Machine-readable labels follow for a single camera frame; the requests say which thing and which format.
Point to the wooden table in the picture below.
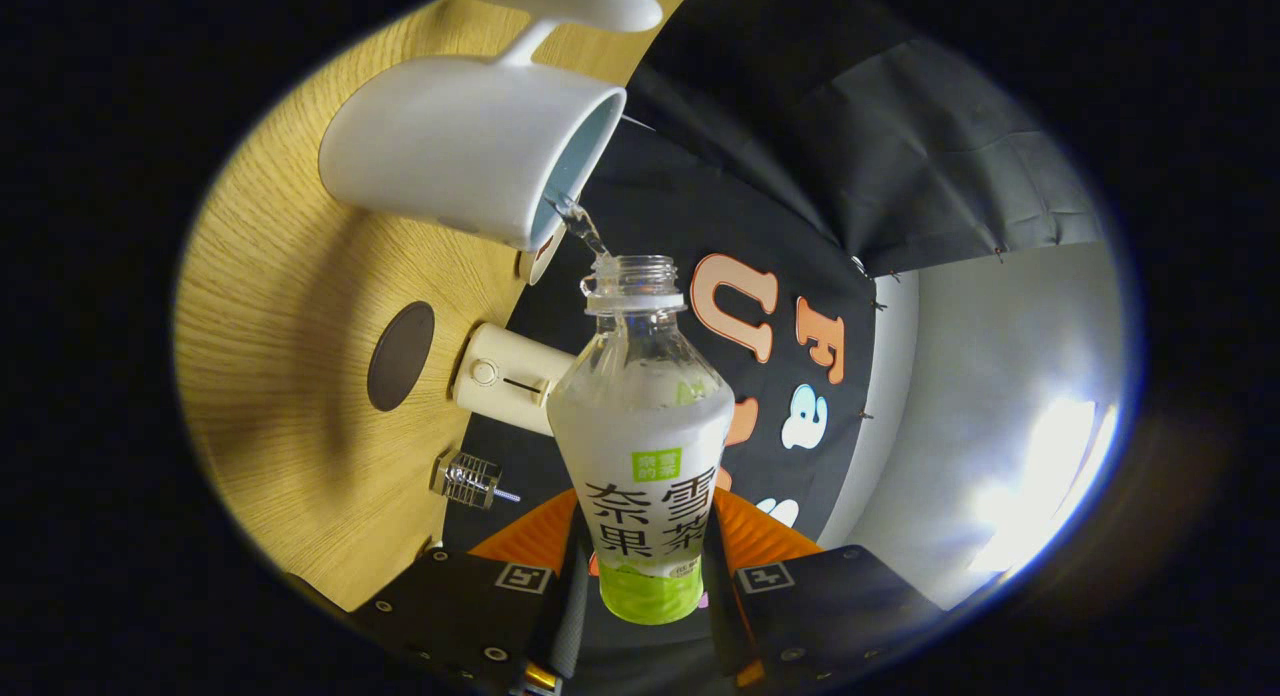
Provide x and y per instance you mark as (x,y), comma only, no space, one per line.
(280,326)

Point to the dark brown round coaster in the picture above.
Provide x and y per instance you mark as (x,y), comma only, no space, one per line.
(400,356)

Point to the clear juice bottle white label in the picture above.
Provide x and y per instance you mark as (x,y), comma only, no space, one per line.
(640,446)

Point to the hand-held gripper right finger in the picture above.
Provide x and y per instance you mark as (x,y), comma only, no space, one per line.
(840,606)

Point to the white cup blue inside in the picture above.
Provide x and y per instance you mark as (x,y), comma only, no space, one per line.
(450,146)

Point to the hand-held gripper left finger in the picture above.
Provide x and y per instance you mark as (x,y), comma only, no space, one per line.
(450,611)

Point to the white toaster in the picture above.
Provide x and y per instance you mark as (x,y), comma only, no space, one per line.
(500,376)

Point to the black side curtain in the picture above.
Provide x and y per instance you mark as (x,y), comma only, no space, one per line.
(900,156)

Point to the white oval plate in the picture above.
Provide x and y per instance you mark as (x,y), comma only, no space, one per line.
(541,266)

